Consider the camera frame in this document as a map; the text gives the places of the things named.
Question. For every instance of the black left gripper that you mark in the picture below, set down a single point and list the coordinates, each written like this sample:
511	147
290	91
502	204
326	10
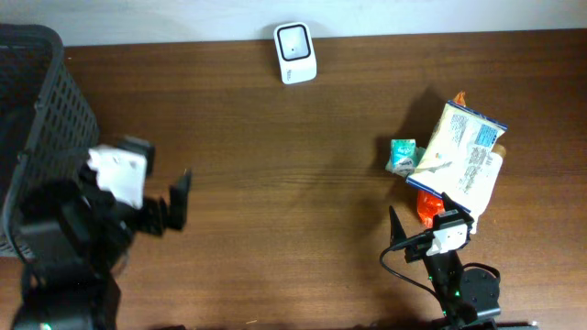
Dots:
157	208

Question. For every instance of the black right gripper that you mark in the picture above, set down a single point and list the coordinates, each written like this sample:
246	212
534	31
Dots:
416	247

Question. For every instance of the orange spaghetti pack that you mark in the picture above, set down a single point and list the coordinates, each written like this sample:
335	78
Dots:
428	208

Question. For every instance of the teal tissue pack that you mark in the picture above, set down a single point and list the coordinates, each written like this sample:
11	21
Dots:
403	153
403	167

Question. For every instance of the cream blue snack bag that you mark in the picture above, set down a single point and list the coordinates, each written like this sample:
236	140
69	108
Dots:
460	161

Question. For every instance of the white tube gold cap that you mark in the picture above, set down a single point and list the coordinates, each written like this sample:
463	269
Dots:
499	150

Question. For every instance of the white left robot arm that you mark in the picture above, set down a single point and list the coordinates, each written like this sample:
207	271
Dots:
78	233

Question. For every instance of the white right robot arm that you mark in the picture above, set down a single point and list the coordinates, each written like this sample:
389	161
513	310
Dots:
467	293

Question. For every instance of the white barcode scanner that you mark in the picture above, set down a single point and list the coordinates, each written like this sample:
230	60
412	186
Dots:
295	52

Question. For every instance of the dark grey plastic basket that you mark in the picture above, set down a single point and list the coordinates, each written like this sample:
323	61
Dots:
47	124

